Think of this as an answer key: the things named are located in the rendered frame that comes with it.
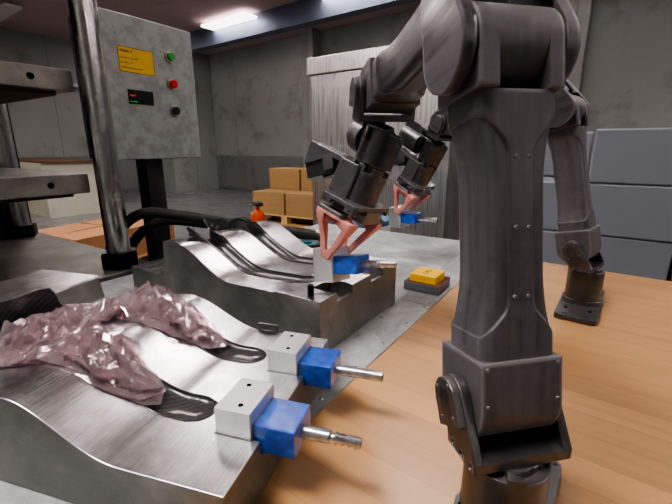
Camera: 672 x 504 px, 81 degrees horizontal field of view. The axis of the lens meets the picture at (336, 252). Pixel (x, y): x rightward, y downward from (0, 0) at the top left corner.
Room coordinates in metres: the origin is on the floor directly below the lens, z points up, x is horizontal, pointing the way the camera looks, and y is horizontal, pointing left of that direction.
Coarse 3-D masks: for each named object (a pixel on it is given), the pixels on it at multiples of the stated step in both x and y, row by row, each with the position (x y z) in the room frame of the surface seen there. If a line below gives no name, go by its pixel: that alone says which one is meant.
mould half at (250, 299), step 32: (192, 256) 0.69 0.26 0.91; (256, 256) 0.75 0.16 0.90; (192, 288) 0.69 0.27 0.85; (224, 288) 0.64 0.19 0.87; (256, 288) 0.60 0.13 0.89; (288, 288) 0.59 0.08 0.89; (384, 288) 0.70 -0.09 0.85; (256, 320) 0.60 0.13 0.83; (288, 320) 0.56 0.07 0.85; (320, 320) 0.53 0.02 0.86; (352, 320) 0.61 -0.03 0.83
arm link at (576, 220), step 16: (576, 96) 0.79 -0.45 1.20; (576, 112) 0.75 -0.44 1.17; (560, 128) 0.77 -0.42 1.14; (576, 128) 0.76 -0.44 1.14; (560, 144) 0.77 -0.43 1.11; (576, 144) 0.76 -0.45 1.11; (560, 160) 0.77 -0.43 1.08; (576, 160) 0.75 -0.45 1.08; (560, 176) 0.77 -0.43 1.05; (576, 176) 0.75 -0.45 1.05; (560, 192) 0.77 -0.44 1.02; (576, 192) 0.75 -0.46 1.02; (560, 208) 0.76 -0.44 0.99; (576, 208) 0.74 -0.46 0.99; (592, 208) 0.75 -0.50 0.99; (560, 224) 0.75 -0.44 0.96; (576, 224) 0.73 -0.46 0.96; (592, 224) 0.74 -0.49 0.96; (560, 240) 0.75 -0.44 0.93; (576, 240) 0.73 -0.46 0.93; (592, 240) 0.72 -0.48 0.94; (560, 256) 0.75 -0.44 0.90; (592, 256) 0.73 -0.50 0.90
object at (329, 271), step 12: (336, 252) 0.59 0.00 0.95; (348, 252) 0.61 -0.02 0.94; (324, 264) 0.58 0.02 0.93; (336, 264) 0.57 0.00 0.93; (348, 264) 0.56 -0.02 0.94; (360, 264) 0.56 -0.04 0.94; (372, 264) 0.56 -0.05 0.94; (384, 264) 0.55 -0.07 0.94; (396, 264) 0.54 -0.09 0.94; (324, 276) 0.58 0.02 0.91; (336, 276) 0.58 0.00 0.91; (348, 276) 0.60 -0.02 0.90
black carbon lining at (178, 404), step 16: (48, 288) 0.52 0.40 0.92; (0, 304) 0.47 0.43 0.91; (16, 304) 0.49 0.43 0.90; (32, 304) 0.50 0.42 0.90; (48, 304) 0.51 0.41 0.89; (0, 320) 0.46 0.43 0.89; (16, 320) 0.48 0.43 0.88; (208, 352) 0.44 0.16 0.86; (224, 352) 0.45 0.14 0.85; (240, 352) 0.46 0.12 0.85; (256, 352) 0.45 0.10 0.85; (176, 400) 0.35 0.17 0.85; (192, 400) 0.35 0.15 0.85; (208, 400) 0.35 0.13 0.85; (176, 416) 0.33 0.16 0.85; (192, 416) 0.33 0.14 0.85; (208, 416) 0.33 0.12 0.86
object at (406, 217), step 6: (390, 210) 1.05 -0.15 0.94; (408, 210) 1.07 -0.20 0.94; (390, 216) 1.05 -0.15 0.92; (396, 216) 1.04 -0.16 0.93; (402, 216) 1.03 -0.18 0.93; (408, 216) 1.02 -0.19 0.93; (414, 216) 1.01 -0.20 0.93; (420, 216) 1.02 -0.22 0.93; (390, 222) 1.05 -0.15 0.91; (396, 222) 1.04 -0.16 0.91; (402, 222) 1.03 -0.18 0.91; (408, 222) 1.02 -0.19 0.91; (414, 222) 1.01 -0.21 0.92; (420, 222) 1.04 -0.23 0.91
